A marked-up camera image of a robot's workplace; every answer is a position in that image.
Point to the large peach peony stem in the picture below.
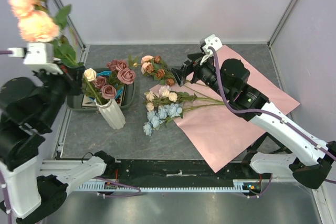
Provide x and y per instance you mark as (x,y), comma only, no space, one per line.
(36,24)

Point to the cream rose stem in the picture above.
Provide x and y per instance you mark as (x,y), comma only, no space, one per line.
(88,87)

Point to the peach flower stem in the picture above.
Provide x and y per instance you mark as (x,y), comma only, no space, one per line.
(188,102)

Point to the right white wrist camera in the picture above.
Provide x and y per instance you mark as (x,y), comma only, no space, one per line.
(210,41)

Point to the purple pink wrapping paper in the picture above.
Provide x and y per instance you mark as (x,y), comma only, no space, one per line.
(213,133)

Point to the blue hydrangea stem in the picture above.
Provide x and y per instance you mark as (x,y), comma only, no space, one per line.
(157,115)

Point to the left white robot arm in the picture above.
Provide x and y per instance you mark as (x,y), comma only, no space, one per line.
(28,113)

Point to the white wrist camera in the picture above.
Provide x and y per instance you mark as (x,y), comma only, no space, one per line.
(37,56)
(210,41)

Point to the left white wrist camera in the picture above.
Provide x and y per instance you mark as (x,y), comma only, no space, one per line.
(37,56)

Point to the white ribbed ceramic vase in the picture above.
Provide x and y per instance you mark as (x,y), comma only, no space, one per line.
(112,113)

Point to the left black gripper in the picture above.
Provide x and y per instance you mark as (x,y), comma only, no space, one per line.
(74,76)

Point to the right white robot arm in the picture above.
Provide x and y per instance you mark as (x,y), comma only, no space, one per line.
(310,159)

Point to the brown orange flower stem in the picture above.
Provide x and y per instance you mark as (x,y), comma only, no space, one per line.
(156,68)

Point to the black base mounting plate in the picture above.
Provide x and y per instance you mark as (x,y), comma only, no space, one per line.
(135,168)

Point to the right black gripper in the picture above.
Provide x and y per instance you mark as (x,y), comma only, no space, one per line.
(180,74)

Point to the dusty pink rose stem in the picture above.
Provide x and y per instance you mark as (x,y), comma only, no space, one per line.
(124,73)

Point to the dark green plastic tray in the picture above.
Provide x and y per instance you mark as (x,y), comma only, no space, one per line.
(74,101)

